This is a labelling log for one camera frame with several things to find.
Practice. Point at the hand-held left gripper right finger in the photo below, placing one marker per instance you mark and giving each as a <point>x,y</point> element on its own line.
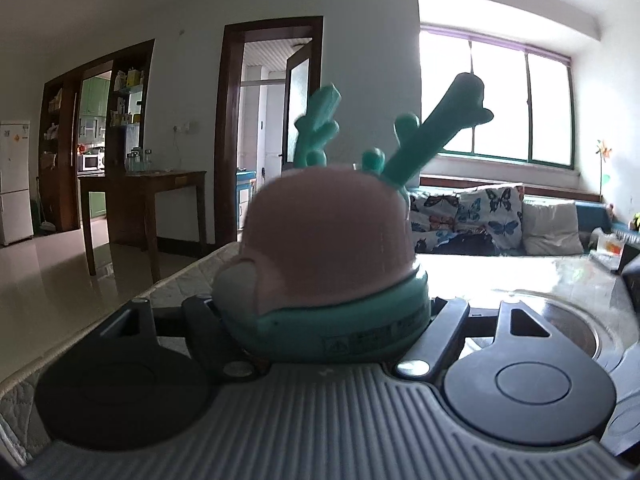
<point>450,320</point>

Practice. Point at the pink lid with teal antlers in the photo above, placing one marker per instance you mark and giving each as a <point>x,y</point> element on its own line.
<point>325,245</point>

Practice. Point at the broom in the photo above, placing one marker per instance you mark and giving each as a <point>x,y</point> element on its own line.
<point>46,222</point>

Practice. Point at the white microwave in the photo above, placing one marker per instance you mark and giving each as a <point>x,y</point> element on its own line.
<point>92,162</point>

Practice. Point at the blue sofa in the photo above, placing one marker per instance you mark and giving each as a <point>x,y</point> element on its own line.
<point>595,220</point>

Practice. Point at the dark wooden door frame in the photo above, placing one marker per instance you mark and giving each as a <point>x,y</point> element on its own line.
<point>227,135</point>

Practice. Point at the glass jar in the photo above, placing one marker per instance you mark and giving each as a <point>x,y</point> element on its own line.
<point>148,160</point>
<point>128,160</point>
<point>135,159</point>

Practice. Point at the green framed window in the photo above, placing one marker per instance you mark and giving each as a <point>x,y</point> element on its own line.
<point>500,100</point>

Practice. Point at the colourful pinwheel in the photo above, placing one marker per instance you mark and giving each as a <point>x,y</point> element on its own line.
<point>603,152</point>

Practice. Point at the wooden door with glass panel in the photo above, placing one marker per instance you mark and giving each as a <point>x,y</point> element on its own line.
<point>300,110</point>

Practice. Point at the white refrigerator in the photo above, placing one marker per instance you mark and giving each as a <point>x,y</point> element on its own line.
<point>15,180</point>

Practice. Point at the white wall socket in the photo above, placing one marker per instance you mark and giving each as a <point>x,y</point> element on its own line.
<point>183,127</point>

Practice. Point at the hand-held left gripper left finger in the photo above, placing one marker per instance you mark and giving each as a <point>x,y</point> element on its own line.
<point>200,320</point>

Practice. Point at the blue washbasin cabinet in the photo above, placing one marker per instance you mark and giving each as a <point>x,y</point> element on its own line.
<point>246,200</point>

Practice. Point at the dark wooden shelf cabinet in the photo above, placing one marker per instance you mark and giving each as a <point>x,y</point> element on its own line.
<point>62,110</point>

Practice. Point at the dark wooden side table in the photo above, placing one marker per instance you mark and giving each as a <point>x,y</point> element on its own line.
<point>150,180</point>

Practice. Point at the butterfly print pillow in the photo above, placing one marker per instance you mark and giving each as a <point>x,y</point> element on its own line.
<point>480,215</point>

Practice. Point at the white pillow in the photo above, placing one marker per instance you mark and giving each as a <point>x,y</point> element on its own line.
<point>552,227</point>

